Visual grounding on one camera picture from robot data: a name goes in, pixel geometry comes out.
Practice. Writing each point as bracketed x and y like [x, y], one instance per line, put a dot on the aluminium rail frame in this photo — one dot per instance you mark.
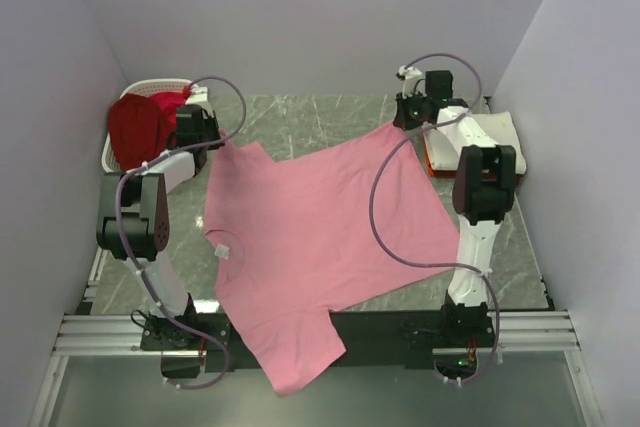
[114, 335]

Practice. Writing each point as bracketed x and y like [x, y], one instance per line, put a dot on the folded white t-shirt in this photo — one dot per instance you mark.
[499, 127]

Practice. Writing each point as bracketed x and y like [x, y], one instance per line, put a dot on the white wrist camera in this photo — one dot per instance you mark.
[411, 77]
[196, 95]

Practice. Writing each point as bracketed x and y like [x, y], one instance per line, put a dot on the white perforated laundry basket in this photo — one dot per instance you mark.
[145, 88]

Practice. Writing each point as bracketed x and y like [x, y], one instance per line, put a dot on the crimson red t-shirt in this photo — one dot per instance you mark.
[168, 101]

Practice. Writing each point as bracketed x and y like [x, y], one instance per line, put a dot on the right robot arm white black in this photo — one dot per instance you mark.
[483, 193]

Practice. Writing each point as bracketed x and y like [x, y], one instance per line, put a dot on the pink t-shirt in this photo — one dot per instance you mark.
[300, 239]

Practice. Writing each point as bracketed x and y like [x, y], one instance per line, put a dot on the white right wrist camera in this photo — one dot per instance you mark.
[411, 77]

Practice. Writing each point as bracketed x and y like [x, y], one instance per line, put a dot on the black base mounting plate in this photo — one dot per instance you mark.
[446, 341]

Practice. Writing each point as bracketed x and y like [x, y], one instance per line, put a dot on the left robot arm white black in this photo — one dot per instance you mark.
[133, 225]

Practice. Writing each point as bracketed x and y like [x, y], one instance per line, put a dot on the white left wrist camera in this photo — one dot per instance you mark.
[196, 95]

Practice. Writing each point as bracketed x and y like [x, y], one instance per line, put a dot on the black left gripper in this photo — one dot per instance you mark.
[211, 138]

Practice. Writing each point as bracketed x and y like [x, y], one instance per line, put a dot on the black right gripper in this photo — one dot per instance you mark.
[403, 118]

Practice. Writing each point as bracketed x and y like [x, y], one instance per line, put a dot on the folded orange t-shirt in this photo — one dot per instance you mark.
[438, 159]

